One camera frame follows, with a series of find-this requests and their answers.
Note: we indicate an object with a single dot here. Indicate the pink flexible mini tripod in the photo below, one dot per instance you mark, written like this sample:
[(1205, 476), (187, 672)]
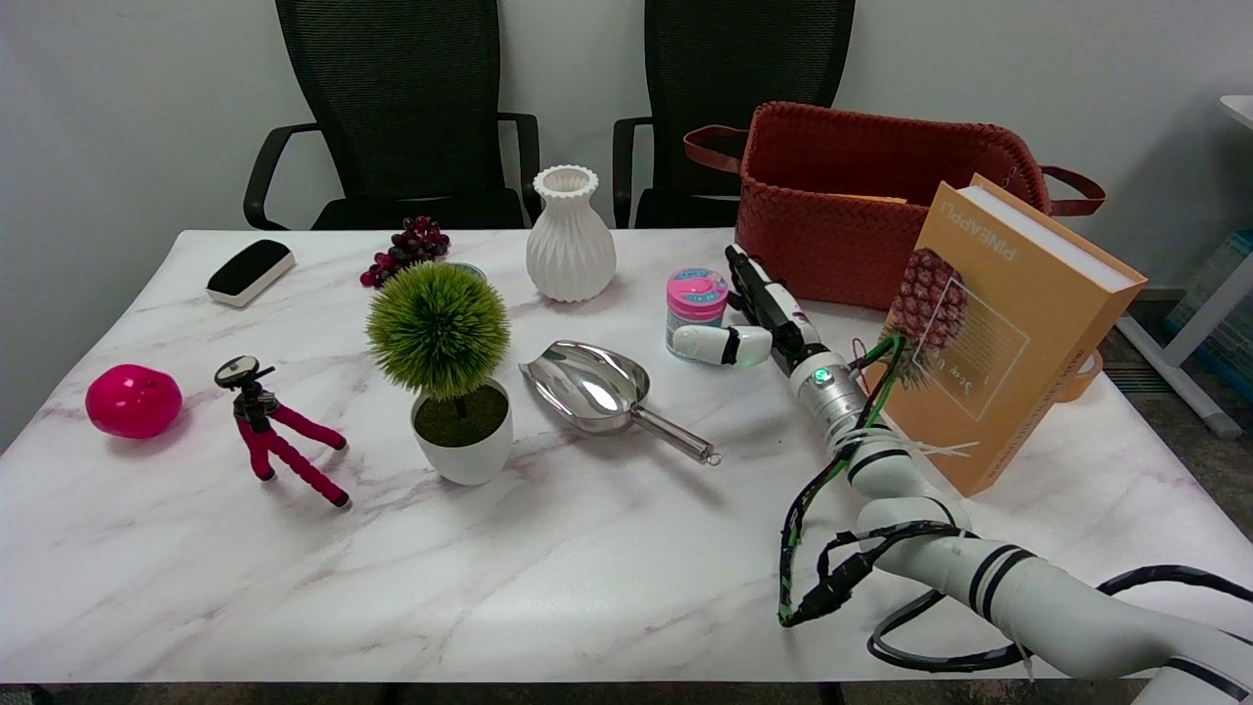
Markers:
[(269, 431)]

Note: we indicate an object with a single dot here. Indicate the orange pineapple book box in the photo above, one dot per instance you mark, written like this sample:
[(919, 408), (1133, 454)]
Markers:
[(1018, 323)]

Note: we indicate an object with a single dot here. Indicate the black mesh office chair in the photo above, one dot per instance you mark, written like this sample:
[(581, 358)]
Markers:
[(401, 88), (744, 59)]

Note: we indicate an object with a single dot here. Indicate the shiny metal scoop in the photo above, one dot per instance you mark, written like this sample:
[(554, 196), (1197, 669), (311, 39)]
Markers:
[(587, 387)]

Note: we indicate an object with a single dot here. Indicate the white side desk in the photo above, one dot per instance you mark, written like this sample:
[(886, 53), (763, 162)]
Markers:
[(1189, 387)]

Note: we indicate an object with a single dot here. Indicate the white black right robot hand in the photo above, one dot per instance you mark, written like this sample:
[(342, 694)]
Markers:
[(778, 313)]

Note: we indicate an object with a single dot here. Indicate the pink plastic ball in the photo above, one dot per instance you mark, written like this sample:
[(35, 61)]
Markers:
[(132, 401)]

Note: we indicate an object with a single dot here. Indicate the red woven basket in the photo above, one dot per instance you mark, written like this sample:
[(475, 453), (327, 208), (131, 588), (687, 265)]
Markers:
[(832, 196)]

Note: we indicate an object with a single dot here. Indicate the white ribbed ceramic vase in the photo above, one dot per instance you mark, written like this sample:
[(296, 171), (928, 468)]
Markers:
[(571, 245)]

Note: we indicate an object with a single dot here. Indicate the orange tape roll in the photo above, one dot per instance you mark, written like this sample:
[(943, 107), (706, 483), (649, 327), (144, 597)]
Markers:
[(1082, 377)]

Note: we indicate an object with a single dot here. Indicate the dark purple grape bunch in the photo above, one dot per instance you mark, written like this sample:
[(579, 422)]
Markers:
[(411, 245)]

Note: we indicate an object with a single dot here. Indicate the green ball plant white pot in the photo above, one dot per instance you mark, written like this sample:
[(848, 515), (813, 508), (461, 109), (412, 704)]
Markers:
[(440, 333)]

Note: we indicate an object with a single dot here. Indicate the small teal lid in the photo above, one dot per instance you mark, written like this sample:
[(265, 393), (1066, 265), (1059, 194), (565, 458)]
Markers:
[(472, 268)]

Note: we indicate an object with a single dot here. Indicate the pink lid gum jar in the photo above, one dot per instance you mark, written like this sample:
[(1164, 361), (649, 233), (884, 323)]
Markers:
[(695, 294)]

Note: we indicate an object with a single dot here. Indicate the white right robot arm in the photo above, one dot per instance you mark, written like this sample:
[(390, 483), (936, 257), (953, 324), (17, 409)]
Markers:
[(1038, 597)]

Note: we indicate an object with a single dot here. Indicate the black white board eraser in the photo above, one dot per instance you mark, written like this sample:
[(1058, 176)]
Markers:
[(250, 269)]

